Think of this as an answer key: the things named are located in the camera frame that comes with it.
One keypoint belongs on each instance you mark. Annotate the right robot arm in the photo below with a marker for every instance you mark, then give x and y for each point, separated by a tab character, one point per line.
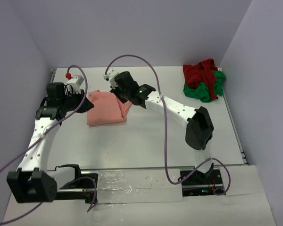
197	122

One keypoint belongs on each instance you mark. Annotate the green t shirt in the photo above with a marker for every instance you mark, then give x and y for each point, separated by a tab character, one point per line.
201	92

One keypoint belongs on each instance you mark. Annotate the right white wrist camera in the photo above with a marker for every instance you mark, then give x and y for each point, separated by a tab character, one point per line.
110	76

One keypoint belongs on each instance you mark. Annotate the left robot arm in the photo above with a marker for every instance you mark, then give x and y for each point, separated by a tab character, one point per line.
30	182

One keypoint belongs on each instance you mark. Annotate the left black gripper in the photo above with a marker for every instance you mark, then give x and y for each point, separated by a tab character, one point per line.
81	98

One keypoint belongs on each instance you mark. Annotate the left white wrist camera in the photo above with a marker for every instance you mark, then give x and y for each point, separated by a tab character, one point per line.
73	85

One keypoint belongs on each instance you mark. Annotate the salmon pink t shirt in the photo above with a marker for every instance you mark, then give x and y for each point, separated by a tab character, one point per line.
107	109

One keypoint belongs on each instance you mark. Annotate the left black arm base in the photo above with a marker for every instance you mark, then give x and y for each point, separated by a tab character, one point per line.
80	190

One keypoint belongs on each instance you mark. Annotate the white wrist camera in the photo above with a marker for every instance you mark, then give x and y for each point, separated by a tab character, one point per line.
110	76
73	85

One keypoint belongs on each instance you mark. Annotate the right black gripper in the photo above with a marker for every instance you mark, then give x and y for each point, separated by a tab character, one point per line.
116	92

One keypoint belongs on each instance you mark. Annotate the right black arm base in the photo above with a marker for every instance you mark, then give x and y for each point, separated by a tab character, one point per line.
199	184

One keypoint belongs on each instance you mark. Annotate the red t shirt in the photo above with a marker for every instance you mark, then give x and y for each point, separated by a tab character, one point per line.
202	72

